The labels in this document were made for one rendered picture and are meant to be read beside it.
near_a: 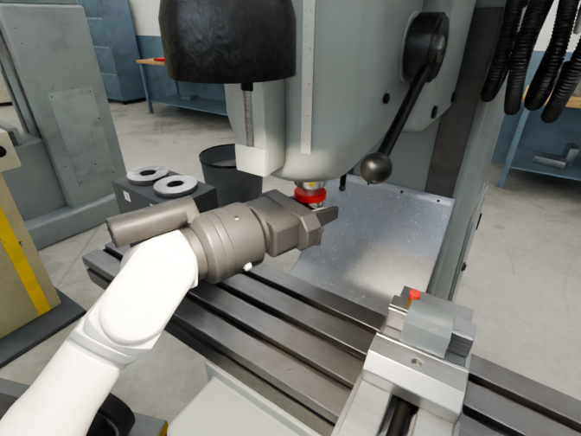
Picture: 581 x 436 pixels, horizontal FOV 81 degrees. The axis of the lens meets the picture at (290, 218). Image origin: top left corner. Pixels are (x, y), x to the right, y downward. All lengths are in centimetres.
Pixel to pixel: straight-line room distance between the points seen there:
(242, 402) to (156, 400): 114
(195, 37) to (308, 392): 52
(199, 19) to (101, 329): 28
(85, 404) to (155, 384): 149
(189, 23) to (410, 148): 69
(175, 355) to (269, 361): 136
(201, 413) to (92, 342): 38
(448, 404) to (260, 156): 37
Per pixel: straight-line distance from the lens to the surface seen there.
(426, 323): 52
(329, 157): 37
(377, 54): 36
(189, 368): 189
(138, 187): 81
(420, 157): 82
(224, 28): 18
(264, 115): 34
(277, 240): 43
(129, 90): 779
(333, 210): 50
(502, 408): 66
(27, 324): 244
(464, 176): 82
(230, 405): 72
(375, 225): 86
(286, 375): 61
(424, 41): 42
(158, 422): 130
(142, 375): 194
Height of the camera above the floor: 148
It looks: 30 degrees down
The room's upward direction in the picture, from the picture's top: straight up
